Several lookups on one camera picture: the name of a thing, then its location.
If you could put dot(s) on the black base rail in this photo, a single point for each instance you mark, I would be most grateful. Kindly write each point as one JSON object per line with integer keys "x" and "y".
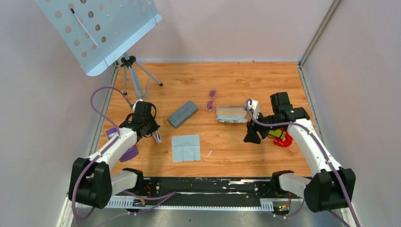
{"x": 199, "y": 193}

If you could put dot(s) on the green toy brick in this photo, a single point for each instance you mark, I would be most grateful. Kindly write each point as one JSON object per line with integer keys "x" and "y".
{"x": 276, "y": 134}

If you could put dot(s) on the flag print glasses case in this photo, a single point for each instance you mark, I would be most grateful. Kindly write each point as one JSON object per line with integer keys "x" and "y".
{"x": 235, "y": 111}

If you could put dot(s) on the purple glasses case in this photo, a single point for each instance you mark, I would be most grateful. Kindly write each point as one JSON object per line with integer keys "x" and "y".
{"x": 130, "y": 153}

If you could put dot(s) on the perforated metal music stand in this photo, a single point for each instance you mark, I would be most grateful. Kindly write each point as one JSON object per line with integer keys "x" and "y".
{"x": 99, "y": 32}

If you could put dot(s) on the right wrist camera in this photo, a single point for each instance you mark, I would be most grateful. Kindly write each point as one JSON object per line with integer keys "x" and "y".
{"x": 252, "y": 108}

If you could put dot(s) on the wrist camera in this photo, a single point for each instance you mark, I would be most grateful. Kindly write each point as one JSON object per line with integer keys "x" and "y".
{"x": 133, "y": 106}
{"x": 252, "y": 108}

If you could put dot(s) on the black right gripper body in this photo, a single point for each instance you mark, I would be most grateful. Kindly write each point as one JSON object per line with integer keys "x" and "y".
{"x": 263, "y": 130}

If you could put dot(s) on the pink transparent sunglasses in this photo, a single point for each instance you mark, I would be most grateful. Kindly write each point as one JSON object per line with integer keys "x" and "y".
{"x": 212, "y": 94}

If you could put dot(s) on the white frame black sunglasses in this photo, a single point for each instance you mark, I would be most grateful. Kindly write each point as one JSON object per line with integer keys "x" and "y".
{"x": 157, "y": 136}

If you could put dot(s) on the grey-green glasses case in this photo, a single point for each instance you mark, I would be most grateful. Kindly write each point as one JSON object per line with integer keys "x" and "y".
{"x": 182, "y": 114}

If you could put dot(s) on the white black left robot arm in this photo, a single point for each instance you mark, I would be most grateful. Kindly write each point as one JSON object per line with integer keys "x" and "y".
{"x": 109, "y": 156}

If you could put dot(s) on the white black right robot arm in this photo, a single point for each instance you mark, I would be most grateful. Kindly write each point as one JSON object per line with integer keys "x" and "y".
{"x": 310, "y": 150}

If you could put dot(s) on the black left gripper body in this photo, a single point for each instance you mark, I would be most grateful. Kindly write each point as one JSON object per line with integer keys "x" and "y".
{"x": 152, "y": 126}

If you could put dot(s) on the light blue cloth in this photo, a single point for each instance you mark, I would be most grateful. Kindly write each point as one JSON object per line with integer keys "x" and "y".
{"x": 231, "y": 119}
{"x": 186, "y": 148}

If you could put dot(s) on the red toy arch block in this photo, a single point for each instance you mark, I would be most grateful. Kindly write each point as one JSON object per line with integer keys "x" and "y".
{"x": 284, "y": 139}

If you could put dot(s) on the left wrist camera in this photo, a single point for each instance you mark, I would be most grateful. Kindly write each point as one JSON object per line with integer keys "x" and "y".
{"x": 133, "y": 106}

